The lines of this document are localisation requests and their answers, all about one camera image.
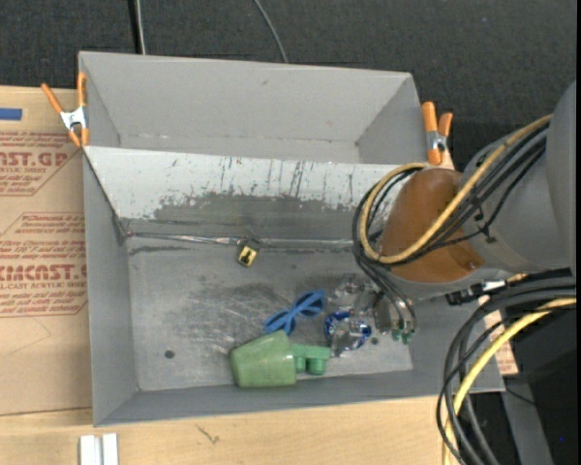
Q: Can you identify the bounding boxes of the black cylinder on white bracket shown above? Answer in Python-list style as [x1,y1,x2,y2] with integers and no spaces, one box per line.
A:
[444,278,512,307]

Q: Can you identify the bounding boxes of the green spray bottle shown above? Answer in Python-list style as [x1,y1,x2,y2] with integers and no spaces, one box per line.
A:
[229,329,332,389]

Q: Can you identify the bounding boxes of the blue sunglasses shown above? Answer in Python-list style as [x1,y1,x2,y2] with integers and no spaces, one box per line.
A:
[263,289,326,336]

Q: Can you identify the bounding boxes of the brown cardboard board red print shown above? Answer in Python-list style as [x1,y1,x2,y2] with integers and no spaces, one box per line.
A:
[0,83,94,419]

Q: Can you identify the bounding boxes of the grey metal bin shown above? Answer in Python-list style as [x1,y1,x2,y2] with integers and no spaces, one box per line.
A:
[76,49,507,428]

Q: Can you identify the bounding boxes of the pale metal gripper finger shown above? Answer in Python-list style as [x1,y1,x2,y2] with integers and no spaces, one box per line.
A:
[352,295,376,327]
[337,274,372,300]

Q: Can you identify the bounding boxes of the small yellow and black block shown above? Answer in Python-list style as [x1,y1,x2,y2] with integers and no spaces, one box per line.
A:
[235,242,260,267]

